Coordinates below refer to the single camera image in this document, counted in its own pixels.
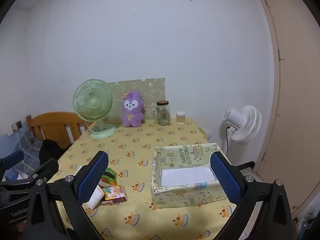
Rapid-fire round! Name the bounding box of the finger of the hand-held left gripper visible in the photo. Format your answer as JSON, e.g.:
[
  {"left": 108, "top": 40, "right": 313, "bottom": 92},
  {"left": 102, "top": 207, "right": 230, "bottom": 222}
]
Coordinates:
[
  {"left": 5, "top": 158, "right": 59, "bottom": 183},
  {"left": 0, "top": 151, "right": 25, "bottom": 172}
]

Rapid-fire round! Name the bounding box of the beige door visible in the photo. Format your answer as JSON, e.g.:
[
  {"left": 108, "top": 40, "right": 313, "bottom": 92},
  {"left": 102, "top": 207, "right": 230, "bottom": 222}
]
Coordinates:
[{"left": 254, "top": 0, "right": 320, "bottom": 217}]

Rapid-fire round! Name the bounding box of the wooden bed headboard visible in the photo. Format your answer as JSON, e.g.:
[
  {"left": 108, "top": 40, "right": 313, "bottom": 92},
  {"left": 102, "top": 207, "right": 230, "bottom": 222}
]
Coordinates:
[{"left": 26, "top": 112, "right": 88, "bottom": 143}]

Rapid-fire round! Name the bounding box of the green desk fan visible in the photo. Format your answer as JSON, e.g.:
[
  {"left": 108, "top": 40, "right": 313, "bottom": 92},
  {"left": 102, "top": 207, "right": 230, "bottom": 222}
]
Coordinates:
[{"left": 72, "top": 79, "right": 117, "bottom": 139}]

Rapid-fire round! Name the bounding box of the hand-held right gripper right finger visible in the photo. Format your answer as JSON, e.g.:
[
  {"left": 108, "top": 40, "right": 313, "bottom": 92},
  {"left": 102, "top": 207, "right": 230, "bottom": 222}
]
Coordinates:
[{"left": 210, "top": 151, "right": 293, "bottom": 240}]

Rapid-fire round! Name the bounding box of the yellow printed fabric storage box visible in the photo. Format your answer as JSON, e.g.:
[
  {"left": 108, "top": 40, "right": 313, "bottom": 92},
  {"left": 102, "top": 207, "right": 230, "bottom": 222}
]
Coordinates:
[{"left": 151, "top": 143, "right": 232, "bottom": 208}]

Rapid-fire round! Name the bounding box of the black cloth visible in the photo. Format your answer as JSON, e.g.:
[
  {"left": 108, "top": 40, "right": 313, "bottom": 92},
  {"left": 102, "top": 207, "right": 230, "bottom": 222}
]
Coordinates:
[{"left": 39, "top": 139, "right": 70, "bottom": 167}]

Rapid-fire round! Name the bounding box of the yellow printed tablecloth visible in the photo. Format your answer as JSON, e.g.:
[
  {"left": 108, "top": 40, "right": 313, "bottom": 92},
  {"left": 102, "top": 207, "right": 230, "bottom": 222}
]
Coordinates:
[{"left": 47, "top": 117, "right": 238, "bottom": 240}]

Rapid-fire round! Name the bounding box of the purple plush toy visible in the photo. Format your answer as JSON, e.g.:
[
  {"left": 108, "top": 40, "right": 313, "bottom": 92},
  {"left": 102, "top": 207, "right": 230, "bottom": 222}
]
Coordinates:
[{"left": 122, "top": 91, "right": 145, "bottom": 128}]

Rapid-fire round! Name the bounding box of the grey plaid pillow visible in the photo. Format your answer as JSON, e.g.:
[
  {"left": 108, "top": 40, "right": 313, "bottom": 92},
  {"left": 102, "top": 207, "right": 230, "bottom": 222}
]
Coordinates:
[{"left": 15, "top": 130, "right": 43, "bottom": 174}]

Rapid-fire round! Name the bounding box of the white floor fan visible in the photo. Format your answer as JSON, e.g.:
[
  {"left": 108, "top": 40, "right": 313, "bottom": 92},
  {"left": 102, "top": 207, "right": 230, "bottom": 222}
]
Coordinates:
[{"left": 223, "top": 105, "right": 262, "bottom": 145}]

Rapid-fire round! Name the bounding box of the white tube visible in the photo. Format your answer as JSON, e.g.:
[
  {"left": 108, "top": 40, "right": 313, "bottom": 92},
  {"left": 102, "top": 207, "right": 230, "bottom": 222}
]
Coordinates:
[{"left": 88, "top": 187, "right": 105, "bottom": 209}]

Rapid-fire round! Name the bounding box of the green packet with black band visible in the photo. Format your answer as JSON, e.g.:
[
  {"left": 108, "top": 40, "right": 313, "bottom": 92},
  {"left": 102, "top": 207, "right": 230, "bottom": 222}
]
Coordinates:
[{"left": 99, "top": 167, "right": 117, "bottom": 187}]

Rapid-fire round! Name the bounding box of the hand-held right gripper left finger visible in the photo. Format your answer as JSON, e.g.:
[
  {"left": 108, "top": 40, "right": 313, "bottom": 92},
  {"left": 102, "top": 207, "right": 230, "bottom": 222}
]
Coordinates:
[{"left": 25, "top": 151, "right": 109, "bottom": 240}]

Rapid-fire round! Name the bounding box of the blue bed sheet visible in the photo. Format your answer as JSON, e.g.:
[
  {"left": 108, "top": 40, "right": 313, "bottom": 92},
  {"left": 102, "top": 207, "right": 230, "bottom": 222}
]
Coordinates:
[{"left": 0, "top": 129, "right": 28, "bottom": 159}]

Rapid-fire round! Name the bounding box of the glass jar with dark lid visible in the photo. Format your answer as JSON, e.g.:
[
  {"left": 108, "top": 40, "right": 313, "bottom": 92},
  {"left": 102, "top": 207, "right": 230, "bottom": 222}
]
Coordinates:
[{"left": 154, "top": 101, "right": 171, "bottom": 126}]

